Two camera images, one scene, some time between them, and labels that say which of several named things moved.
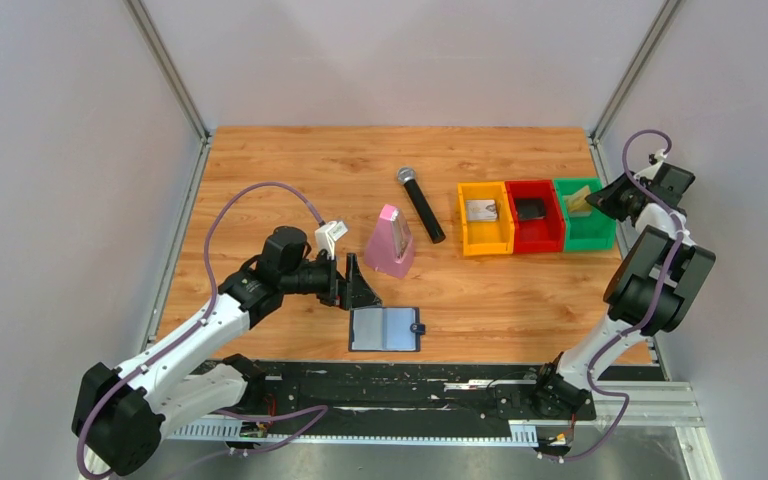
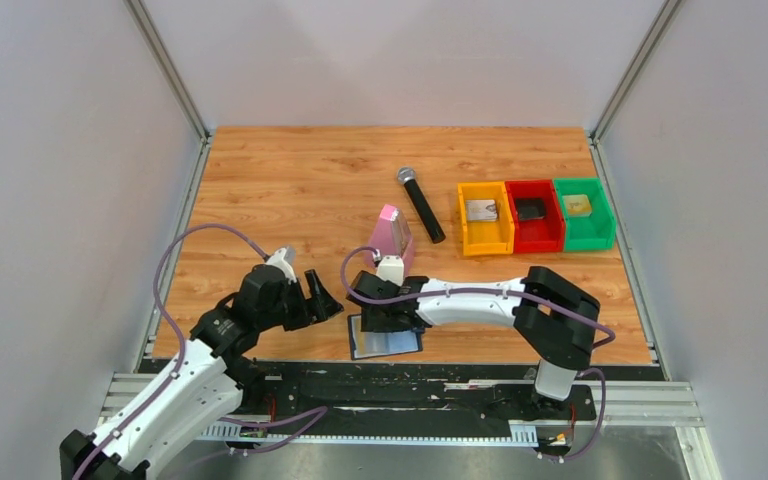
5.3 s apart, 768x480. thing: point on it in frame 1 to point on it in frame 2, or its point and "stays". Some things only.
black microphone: [407, 176] stays
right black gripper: [605, 199] to [373, 324]
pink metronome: [390, 249] stays
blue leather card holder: [385, 329] stays
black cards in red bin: [531, 208] stays
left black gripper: [352, 291] to [325, 306]
